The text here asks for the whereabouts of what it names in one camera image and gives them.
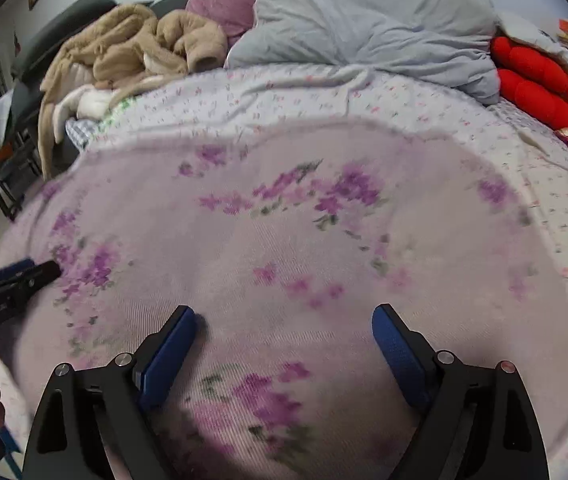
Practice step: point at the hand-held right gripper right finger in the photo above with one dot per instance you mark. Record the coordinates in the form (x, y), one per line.
(401, 355)

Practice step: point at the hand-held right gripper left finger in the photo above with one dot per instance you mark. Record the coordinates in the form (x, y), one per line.
(169, 360)

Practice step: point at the purple floral padded jacket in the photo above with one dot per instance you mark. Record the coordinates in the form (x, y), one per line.
(289, 260)

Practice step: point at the black chair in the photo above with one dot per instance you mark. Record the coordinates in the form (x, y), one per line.
(9, 175)

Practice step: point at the blue plastic stool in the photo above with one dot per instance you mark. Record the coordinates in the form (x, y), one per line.
(10, 452)

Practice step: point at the grey checked cloth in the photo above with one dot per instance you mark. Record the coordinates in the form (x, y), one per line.
(81, 132)

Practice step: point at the white fleece garment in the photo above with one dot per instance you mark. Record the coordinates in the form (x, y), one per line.
(94, 105)

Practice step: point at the floral bed sheet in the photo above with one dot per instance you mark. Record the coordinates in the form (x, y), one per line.
(529, 170)

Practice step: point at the beige fleece robe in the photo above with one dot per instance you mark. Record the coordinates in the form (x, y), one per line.
(124, 50)

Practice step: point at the black sofa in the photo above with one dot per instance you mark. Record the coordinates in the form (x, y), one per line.
(64, 20)

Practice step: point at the red cushion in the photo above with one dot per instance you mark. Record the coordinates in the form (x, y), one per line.
(539, 102)
(534, 62)

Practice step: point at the grey quilt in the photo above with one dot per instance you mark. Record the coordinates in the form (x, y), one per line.
(364, 25)

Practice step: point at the red wall decoration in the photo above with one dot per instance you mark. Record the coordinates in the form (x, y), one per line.
(17, 42)

